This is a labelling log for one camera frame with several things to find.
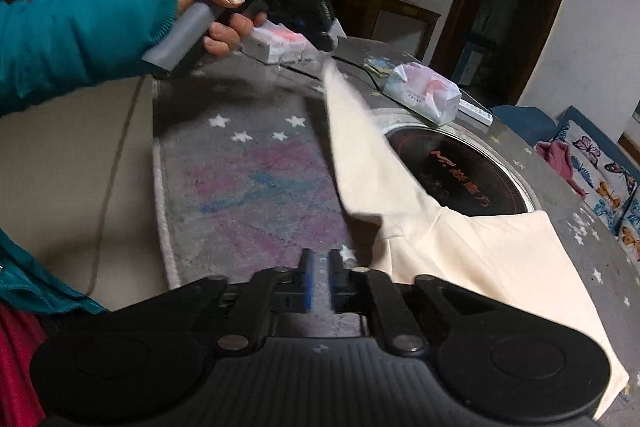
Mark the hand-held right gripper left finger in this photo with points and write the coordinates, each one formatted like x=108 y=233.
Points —
x=307 y=279

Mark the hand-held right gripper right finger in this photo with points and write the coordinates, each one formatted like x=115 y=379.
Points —
x=334 y=279

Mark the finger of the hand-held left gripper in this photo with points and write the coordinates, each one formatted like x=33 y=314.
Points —
x=331 y=32

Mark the cream garment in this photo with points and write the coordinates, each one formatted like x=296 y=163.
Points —
x=475 y=257

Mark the person's left forearm teal sleeve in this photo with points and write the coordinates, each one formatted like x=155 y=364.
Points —
x=75 y=37

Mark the wooden side table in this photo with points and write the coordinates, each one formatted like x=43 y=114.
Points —
x=385 y=14

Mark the colourful sticker card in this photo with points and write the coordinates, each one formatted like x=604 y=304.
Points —
x=377 y=66

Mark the white pink tissue pack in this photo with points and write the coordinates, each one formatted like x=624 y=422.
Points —
x=422 y=93

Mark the white remote control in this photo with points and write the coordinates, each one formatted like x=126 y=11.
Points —
x=475 y=112

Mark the round black induction hob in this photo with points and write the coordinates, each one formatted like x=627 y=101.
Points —
x=465 y=167

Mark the blue sofa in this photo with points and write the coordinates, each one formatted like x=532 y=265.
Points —
x=525 y=122

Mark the pink garment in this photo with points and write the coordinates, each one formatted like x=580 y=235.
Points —
x=562 y=164

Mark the person's teal jacket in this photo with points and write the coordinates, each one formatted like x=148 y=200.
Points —
x=35 y=277

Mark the person's red clothing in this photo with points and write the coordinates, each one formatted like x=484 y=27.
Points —
x=17 y=367

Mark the brown door frame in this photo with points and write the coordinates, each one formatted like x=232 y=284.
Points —
x=505 y=7

